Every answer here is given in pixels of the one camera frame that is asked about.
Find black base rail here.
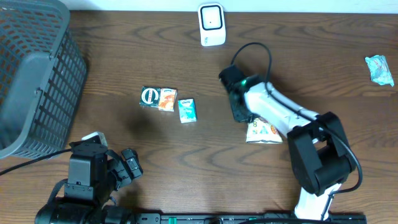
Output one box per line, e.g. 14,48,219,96
133,212,368,224

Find black healing ointment box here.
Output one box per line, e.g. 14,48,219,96
139,86,161,108

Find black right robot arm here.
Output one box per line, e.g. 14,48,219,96
219,65,357,221

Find white barcode scanner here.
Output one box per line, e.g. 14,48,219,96
198,3,226,47

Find orange tissue pack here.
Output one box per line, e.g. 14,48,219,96
158,88,177,111

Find grey plastic mesh basket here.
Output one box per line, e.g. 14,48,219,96
1,0,87,159

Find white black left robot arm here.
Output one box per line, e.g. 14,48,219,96
34,140,143,224

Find green soft wipes pack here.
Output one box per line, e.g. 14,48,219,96
364,55,395,87

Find cream wipes pack blue edges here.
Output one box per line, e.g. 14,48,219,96
246,117,282,144

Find teal white Kleenex tissue pack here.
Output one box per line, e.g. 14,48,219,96
178,98,197,123

